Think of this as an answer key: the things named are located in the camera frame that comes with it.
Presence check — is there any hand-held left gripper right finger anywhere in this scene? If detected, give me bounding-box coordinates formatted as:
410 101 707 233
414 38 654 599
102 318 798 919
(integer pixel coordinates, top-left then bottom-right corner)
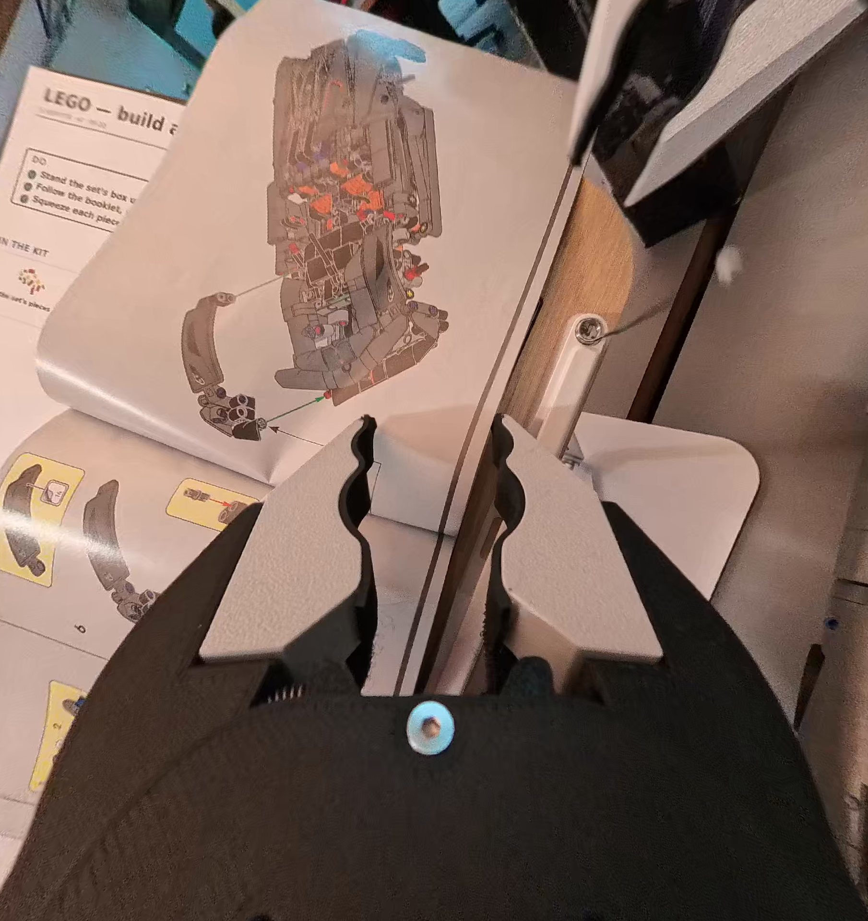
488 415 665 693

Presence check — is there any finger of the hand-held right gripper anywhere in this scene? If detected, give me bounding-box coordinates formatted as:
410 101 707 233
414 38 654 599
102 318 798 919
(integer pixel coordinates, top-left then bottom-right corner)
569 0 694 168
599 0 868 247

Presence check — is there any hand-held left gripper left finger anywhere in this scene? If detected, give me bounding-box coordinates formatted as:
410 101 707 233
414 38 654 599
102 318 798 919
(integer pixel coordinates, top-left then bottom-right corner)
198 416 375 659

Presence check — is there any lego instruction booklet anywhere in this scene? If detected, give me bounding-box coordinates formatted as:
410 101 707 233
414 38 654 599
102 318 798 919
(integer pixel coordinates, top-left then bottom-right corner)
0 0 582 828

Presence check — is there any white and wooden book stand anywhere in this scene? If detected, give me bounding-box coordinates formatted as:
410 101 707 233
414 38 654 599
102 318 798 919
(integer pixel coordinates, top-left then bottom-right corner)
376 169 762 695

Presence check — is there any printed white instruction sheet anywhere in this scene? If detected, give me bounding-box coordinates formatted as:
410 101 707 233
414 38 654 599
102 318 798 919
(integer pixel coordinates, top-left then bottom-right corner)
0 65 215 904

